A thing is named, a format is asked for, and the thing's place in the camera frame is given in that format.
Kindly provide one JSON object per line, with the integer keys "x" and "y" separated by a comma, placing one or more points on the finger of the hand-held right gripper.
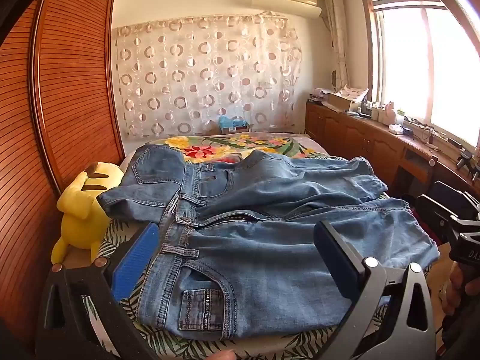
{"x": 435, "y": 213}
{"x": 453, "y": 195}

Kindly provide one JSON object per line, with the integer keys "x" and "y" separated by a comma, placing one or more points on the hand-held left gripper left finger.
{"x": 135, "y": 258}

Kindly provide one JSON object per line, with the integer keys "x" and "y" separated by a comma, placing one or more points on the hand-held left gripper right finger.
{"x": 333, "y": 255}

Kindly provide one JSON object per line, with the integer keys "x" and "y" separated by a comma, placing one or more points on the blue denim jeans pants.
{"x": 262, "y": 270}

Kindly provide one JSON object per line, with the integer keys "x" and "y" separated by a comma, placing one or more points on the person's right hand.
{"x": 455, "y": 288}

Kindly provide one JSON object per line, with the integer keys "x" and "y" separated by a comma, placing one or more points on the person's left hand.
{"x": 222, "y": 355}

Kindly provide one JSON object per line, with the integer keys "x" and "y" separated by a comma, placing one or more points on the yellow plush toy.
{"x": 80, "y": 210}

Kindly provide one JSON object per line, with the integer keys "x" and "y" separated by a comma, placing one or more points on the long wooden cabinet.
{"x": 360, "y": 138}

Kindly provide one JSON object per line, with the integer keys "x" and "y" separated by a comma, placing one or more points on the wooden framed window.
{"x": 423, "y": 63}

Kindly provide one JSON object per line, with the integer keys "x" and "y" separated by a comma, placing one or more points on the white patterned paper sheet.
{"x": 354, "y": 92}

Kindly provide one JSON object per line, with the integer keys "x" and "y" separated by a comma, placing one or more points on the floral leaf print bedsheet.
{"x": 225, "y": 144}

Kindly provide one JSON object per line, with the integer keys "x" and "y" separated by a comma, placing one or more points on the brown cardboard box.
{"x": 341, "y": 101}

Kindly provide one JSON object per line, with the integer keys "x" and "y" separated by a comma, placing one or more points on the small cardboard box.
{"x": 240, "y": 129}

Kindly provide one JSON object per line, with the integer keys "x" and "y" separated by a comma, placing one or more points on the blue cloth on box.
{"x": 228, "y": 122}

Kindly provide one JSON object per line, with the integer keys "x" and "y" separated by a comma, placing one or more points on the small white fan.
{"x": 334, "y": 78}

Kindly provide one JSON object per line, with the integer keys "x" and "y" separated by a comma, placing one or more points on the wooden slatted wardrobe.
{"x": 71, "y": 82}

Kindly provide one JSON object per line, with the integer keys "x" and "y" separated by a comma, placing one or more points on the tied beige window curtain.
{"x": 337, "y": 37}

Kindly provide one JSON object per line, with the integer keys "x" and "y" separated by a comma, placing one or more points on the sheer circle-patterned curtain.
{"x": 210, "y": 75}

